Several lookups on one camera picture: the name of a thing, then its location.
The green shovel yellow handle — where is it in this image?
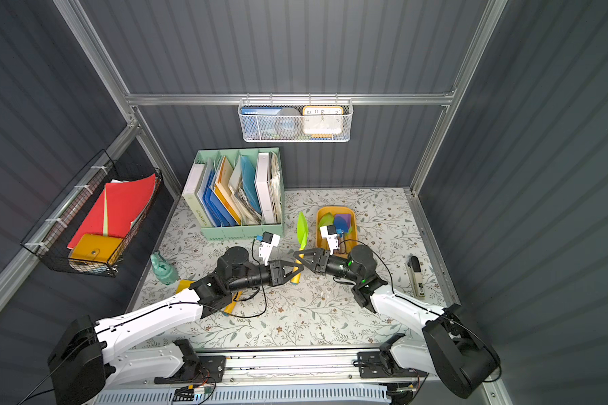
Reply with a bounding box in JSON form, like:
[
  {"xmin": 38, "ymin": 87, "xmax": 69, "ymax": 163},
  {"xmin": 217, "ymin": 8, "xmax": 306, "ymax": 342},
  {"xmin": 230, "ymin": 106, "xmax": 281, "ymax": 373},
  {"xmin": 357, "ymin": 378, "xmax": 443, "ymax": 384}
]
[{"xmin": 319, "ymin": 213, "xmax": 334, "ymax": 227}]

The yellow toy piece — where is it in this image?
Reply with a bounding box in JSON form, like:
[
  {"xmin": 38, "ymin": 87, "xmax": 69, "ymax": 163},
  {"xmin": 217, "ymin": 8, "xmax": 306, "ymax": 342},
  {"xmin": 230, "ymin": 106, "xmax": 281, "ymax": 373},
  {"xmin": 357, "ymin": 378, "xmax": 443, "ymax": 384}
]
[{"xmin": 176, "ymin": 280, "xmax": 193, "ymax": 294}]

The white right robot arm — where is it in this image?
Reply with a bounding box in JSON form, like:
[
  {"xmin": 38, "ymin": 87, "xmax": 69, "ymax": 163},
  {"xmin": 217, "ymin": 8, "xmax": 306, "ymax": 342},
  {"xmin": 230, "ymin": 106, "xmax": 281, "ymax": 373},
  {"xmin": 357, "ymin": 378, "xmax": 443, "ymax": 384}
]
[{"xmin": 293, "ymin": 245, "xmax": 502, "ymax": 398}]

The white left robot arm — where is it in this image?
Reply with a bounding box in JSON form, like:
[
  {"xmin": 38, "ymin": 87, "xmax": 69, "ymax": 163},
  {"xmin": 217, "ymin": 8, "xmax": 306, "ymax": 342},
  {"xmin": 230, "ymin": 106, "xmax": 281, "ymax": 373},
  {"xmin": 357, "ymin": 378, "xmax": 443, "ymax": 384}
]
[{"xmin": 47, "ymin": 247, "xmax": 303, "ymax": 404}]

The yellow plastic storage box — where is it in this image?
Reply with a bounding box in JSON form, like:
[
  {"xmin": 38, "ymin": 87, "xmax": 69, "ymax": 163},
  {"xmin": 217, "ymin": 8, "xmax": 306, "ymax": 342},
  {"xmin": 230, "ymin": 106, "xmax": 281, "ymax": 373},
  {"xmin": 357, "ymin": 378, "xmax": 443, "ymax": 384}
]
[{"xmin": 314, "ymin": 206, "xmax": 358, "ymax": 256}]

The blue box in basket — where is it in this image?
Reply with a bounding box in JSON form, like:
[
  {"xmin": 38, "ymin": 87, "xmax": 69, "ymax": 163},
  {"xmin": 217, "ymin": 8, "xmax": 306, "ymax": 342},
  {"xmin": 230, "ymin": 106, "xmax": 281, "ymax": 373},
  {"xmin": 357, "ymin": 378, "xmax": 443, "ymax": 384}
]
[{"xmin": 239, "ymin": 106, "xmax": 282, "ymax": 141}]

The black stapler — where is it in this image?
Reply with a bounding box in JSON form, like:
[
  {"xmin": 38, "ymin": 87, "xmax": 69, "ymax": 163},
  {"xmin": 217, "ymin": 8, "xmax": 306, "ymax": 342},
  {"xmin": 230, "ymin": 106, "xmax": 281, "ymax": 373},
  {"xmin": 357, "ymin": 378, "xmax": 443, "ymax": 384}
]
[{"xmin": 407, "ymin": 255, "xmax": 426, "ymax": 299}]

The green spray bottle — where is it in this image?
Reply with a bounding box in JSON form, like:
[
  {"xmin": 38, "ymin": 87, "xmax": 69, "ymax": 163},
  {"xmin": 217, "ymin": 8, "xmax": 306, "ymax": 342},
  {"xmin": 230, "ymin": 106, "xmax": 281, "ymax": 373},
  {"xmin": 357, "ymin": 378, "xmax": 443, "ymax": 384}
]
[{"xmin": 150, "ymin": 251, "xmax": 179, "ymax": 285}]

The green desktop file organizer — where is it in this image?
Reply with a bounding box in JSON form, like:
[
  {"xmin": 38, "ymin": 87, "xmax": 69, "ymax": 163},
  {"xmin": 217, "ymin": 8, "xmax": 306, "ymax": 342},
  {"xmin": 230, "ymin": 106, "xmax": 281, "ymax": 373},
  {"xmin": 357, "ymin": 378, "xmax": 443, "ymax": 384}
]
[{"xmin": 182, "ymin": 148, "xmax": 285, "ymax": 241}]

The red paper folder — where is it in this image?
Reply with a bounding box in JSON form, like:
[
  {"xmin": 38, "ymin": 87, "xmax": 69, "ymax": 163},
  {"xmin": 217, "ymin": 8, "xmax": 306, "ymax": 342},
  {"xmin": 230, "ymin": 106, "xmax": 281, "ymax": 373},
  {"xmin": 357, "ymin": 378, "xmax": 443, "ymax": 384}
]
[{"xmin": 68, "ymin": 175, "xmax": 158, "ymax": 249}]

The grey tape roll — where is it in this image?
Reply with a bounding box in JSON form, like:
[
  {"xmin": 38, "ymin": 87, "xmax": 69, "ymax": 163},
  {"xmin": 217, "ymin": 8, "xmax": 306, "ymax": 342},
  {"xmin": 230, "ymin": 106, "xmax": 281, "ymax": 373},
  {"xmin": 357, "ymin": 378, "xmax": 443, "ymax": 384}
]
[{"xmin": 275, "ymin": 107, "xmax": 302, "ymax": 138}]

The yellow white alarm clock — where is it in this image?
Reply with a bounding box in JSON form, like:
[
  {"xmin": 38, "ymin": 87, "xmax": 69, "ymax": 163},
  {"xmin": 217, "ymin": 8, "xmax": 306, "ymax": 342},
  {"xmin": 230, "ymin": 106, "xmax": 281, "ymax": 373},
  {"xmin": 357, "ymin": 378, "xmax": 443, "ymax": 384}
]
[{"xmin": 302, "ymin": 106, "xmax": 345, "ymax": 137}]

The yellow wallet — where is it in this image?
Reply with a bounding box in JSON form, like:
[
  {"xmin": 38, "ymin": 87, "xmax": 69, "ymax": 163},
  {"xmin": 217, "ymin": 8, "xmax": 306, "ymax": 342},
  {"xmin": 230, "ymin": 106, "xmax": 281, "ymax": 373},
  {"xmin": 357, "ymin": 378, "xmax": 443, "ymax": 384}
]
[{"xmin": 69, "ymin": 234, "xmax": 123, "ymax": 263}]

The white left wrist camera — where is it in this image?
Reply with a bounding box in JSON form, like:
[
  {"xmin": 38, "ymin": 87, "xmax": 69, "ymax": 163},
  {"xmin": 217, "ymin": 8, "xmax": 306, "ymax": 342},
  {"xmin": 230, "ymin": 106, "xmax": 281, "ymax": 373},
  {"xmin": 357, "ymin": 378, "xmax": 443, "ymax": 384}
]
[{"xmin": 257, "ymin": 231, "xmax": 280, "ymax": 266}]

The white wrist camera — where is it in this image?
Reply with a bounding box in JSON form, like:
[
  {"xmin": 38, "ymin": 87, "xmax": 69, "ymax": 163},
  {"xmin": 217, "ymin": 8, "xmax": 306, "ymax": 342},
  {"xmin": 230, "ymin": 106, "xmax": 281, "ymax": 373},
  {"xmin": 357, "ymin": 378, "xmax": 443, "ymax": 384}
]
[
  {"xmin": 257, "ymin": 231, "xmax": 280, "ymax": 266},
  {"xmin": 319, "ymin": 224, "xmax": 339, "ymax": 254}
]

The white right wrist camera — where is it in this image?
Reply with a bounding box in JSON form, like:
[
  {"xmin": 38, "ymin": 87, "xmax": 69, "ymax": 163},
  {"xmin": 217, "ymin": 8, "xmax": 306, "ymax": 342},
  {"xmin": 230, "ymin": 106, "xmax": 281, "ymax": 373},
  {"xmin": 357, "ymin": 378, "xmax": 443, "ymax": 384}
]
[{"xmin": 319, "ymin": 224, "xmax": 339, "ymax": 254}]

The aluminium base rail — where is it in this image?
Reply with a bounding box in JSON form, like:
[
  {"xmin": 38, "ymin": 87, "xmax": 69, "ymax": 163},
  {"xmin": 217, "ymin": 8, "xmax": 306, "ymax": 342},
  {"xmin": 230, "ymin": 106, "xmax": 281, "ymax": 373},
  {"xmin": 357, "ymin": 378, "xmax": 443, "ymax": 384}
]
[{"xmin": 197, "ymin": 346, "xmax": 426, "ymax": 386}]

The white wire wall basket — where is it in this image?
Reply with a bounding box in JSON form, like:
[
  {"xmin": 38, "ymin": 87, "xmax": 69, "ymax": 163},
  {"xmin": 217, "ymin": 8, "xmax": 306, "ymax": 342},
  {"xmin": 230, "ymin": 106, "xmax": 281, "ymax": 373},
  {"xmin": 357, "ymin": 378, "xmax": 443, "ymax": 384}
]
[{"xmin": 237, "ymin": 96, "xmax": 354, "ymax": 143}]

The black wire side basket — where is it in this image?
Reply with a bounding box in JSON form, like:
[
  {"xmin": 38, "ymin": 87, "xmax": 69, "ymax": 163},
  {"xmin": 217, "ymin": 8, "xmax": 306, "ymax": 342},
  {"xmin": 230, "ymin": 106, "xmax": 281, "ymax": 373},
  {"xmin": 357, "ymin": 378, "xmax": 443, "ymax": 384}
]
[{"xmin": 21, "ymin": 150, "xmax": 163, "ymax": 277}]

